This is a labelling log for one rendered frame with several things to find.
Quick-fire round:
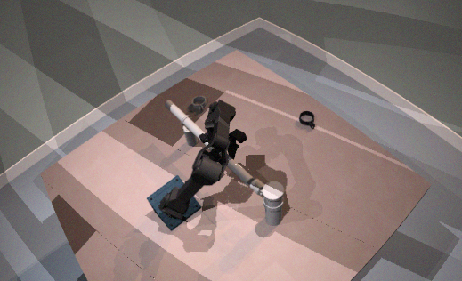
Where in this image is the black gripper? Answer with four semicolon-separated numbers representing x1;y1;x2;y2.
201;129;247;165

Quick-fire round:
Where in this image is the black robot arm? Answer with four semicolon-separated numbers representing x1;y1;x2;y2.
158;100;236;219

